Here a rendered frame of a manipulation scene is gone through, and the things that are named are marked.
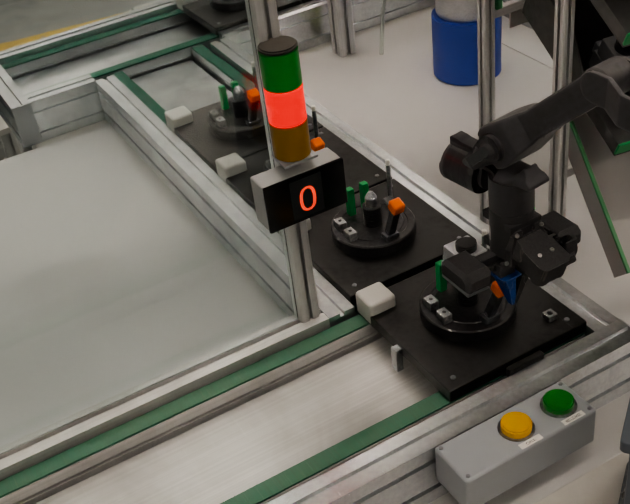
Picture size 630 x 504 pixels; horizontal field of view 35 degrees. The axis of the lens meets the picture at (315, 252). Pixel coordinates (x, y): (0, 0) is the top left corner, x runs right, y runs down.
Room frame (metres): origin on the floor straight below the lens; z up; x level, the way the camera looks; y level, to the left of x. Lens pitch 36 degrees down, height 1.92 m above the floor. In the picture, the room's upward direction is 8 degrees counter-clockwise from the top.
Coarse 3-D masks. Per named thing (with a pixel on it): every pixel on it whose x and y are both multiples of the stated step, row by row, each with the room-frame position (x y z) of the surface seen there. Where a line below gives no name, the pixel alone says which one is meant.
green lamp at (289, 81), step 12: (264, 60) 1.13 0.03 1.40; (276, 60) 1.12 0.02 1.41; (288, 60) 1.12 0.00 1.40; (264, 72) 1.13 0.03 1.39; (276, 72) 1.12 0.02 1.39; (288, 72) 1.12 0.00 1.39; (300, 72) 1.13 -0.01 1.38; (264, 84) 1.13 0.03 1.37; (276, 84) 1.12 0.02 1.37; (288, 84) 1.12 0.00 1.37; (300, 84) 1.13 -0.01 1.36
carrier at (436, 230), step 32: (352, 192) 1.38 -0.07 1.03; (384, 192) 1.46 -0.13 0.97; (320, 224) 1.39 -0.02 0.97; (352, 224) 1.35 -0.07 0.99; (384, 224) 1.34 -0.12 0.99; (416, 224) 1.35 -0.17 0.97; (448, 224) 1.34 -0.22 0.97; (320, 256) 1.30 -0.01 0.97; (352, 256) 1.29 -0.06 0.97; (384, 256) 1.28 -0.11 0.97; (416, 256) 1.27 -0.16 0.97; (352, 288) 1.21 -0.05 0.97
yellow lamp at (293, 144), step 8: (272, 128) 1.13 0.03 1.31; (280, 128) 1.12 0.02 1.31; (288, 128) 1.12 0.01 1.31; (296, 128) 1.12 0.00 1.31; (304, 128) 1.13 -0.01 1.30; (272, 136) 1.13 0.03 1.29; (280, 136) 1.12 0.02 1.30; (288, 136) 1.12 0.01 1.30; (296, 136) 1.12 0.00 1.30; (304, 136) 1.13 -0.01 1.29; (272, 144) 1.14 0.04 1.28; (280, 144) 1.12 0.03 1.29; (288, 144) 1.12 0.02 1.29; (296, 144) 1.12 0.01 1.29; (304, 144) 1.12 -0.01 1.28; (280, 152) 1.12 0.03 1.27; (288, 152) 1.12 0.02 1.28; (296, 152) 1.12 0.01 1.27; (304, 152) 1.12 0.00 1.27; (280, 160) 1.12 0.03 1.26; (288, 160) 1.12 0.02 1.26; (296, 160) 1.12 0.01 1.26
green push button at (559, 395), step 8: (552, 392) 0.93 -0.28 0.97; (560, 392) 0.93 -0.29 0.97; (568, 392) 0.93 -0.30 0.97; (544, 400) 0.92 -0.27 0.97; (552, 400) 0.91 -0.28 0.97; (560, 400) 0.91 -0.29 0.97; (568, 400) 0.91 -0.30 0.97; (552, 408) 0.90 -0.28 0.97; (560, 408) 0.90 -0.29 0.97; (568, 408) 0.90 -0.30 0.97
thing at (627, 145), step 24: (528, 0) 1.37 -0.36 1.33; (552, 0) 1.31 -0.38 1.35; (576, 0) 1.40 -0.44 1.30; (552, 24) 1.30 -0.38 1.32; (576, 24) 1.36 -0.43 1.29; (600, 24) 1.36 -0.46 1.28; (552, 48) 1.30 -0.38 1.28; (576, 48) 1.24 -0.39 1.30; (576, 72) 1.24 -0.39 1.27; (600, 120) 1.18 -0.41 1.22; (624, 144) 1.14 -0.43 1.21
